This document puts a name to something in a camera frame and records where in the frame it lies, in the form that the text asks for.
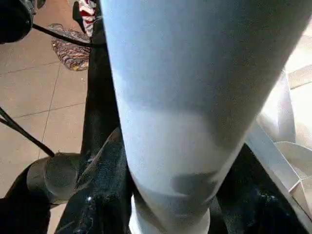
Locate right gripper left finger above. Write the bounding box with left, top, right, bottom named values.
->
left=56, top=128, right=133, bottom=234

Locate white plastic table top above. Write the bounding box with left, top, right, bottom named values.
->
left=243, top=29, right=312, bottom=233

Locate red white striped cloth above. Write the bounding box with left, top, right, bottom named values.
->
left=77, top=0, right=101, bottom=36

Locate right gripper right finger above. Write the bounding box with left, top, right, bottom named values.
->
left=210, top=144, right=306, bottom=234

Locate black floor cable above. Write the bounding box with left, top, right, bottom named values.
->
left=31, top=23, right=96, bottom=48

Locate black round floor object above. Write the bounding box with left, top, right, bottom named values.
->
left=0, top=0, right=36, bottom=44

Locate patterned floor rag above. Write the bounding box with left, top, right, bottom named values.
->
left=50, top=23, right=92, bottom=72

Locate white plastic table leg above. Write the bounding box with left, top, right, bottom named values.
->
left=99, top=0, right=312, bottom=234

